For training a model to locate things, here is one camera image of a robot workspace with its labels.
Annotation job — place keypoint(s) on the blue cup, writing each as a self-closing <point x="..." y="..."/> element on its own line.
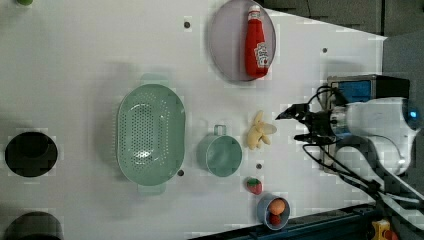
<point x="263" y="213"/>

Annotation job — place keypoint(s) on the plush strawberry toy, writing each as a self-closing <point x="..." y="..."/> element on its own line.
<point x="254" y="185"/>

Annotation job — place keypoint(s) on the green cup with handle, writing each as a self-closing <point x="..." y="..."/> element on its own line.
<point x="219" y="153"/>

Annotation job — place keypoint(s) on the red plush fruit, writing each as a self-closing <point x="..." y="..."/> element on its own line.
<point x="274" y="219"/>

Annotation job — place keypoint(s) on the green oval colander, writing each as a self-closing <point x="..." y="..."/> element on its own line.
<point x="150" y="141"/>

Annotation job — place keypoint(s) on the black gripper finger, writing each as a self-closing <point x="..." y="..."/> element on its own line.
<point x="311" y="138"/>
<point x="295" y="111"/>

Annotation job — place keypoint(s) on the red plush ketchup bottle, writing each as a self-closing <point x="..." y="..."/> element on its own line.
<point x="256" y="52"/>

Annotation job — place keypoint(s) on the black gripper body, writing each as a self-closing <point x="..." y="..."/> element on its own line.
<point x="318" y="123"/>

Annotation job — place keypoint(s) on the orange plush fruit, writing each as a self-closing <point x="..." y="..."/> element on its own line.
<point x="277" y="206"/>

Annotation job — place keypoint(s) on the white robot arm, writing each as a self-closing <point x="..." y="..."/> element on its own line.
<point x="369" y="145"/>

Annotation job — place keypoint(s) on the black round object upper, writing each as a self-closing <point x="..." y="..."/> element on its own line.
<point x="31" y="154"/>

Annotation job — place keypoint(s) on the yellow clamp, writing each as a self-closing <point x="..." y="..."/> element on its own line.
<point x="383" y="231"/>

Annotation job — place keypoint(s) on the black round object lower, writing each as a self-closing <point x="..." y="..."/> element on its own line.
<point x="34" y="226"/>

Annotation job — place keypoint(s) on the plush peeled banana toy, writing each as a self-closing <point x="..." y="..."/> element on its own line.
<point x="259" y="132"/>

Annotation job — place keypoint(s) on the black round object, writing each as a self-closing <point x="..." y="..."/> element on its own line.
<point x="34" y="226"/>
<point x="31" y="154"/>

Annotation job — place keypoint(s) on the small green object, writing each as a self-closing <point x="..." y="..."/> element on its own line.
<point x="25" y="2"/>

